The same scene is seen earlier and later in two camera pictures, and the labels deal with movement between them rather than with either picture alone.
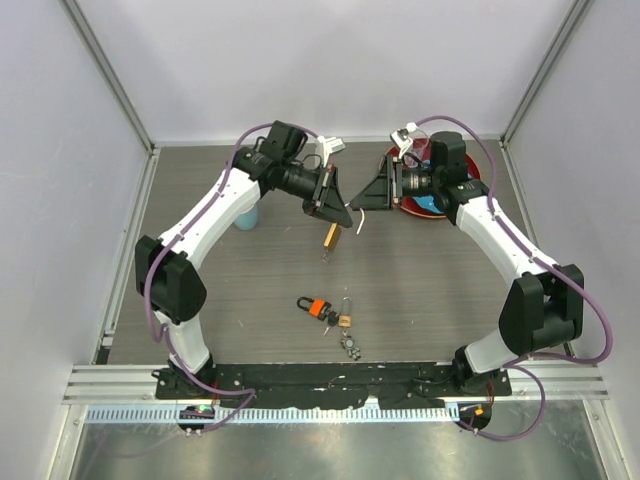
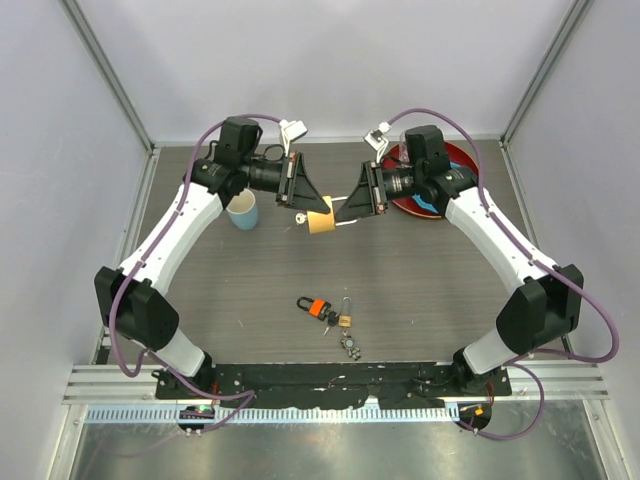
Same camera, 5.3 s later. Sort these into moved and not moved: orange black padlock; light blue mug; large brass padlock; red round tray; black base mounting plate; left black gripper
Moved: large brass padlock; left black gripper
Not moved: black base mounting plate; red round tray; orange black padlock; light blue mug
